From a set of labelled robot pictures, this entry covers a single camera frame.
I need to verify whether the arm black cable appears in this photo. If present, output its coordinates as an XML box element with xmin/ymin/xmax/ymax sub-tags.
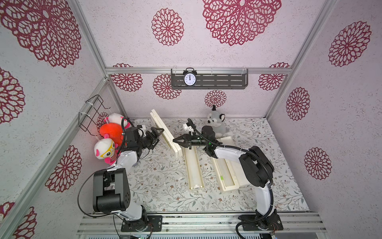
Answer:
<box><xmin>186</xmin><ymin>118</ymin><xmax>275</xmax><ymax>239</ymax></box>
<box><xmin>77</xmin><ymin>168</ymin><xmax>117</xmax><ymax>218</ymax></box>

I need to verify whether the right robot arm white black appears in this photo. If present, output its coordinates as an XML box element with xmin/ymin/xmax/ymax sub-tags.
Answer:
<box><xmin>173</xmin><ymin>125</ymin><xmax>274</xmax><ymax>219</ymax></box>

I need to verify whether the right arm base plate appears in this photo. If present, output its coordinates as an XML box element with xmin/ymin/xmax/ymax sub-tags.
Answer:
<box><xmin>239</xmin><ymin>211</ymin><xmax>284</xmax><ymax>231</ymax></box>

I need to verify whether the red plush toy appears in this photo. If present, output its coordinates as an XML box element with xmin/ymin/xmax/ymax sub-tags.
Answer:
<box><xmin>99</xmin><ymin>123</ymin><xmax>123</xmax><ymax>146</ymax></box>

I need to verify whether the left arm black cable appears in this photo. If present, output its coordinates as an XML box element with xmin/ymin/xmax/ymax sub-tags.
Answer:
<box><xmin>77</xmin><ymin>168</ymin><xmax>117</xmax><ymax>218</ymax></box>

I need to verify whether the black wire basket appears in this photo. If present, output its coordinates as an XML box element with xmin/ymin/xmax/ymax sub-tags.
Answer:
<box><xmin>77</xmin><ymin>94</ymin><xmax>111</xmax><ymax>136</ymax></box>

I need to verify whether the white pink plush top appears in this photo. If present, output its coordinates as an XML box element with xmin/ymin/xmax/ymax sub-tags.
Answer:
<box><xmin>104</xmin><ymin>113</ymin><xmax>131</xmax><ymax>129</ymax></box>

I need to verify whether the black alarm clock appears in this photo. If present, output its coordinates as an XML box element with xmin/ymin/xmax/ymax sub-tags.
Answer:
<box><xmin>183</xmin><ymin>67</ymin><xmax>198</xmax><ymax>87</ymax></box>

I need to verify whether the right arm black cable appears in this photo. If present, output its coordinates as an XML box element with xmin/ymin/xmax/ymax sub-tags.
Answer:
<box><xmin>186</xmin><ymin>118</ymin><xmax>275</xmax><ymax>239</ymax></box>

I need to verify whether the floral table mat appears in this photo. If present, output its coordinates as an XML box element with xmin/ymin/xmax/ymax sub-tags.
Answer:
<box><xmin>127</xmin><ymin>118</ymin><xmax>308</xmax><ymax>212</ymax></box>

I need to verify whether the cream dispenser base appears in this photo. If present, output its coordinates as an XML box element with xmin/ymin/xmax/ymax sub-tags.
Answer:
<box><xmin>210</xmin><ymin>135</ymin><xmax>251</xmax><ymax>192</ymax></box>

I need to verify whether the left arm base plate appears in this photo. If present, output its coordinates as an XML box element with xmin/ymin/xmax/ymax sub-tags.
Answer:
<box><xmin>121</xmin><ymin>215</ymin><xmax>163</xmax><ymax>233</ymax></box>

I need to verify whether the grey plush toy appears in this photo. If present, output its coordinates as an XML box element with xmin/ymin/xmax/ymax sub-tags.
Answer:
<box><xmin>207</xmin><ymin>105</ymin><xmax>229</xmax><ymax>138</ymax></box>

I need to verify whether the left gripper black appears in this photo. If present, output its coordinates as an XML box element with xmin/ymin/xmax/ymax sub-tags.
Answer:
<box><xmin>138</xmin><ymin>127</ymin><xmax>164</xmax><ymax>150</ymax></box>

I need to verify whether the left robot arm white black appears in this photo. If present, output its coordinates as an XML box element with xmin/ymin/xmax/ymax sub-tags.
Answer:
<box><xmin>93</xmin><ymin>127</ymin><xmax>164</xmax><ymax>222</ymax></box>

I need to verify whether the grey wall shelf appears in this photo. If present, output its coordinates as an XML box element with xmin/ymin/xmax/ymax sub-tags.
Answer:
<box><xmin>170</xmin><ymin>68</ymin><xmax>248</xmax><ymax>90</ymax></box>

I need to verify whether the cream dispenser lid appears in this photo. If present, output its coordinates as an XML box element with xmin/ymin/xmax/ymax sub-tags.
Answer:
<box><xmin>150</xmin><ymin>109</ymin><xmax>183</xmax><ymax>159</ymax></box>

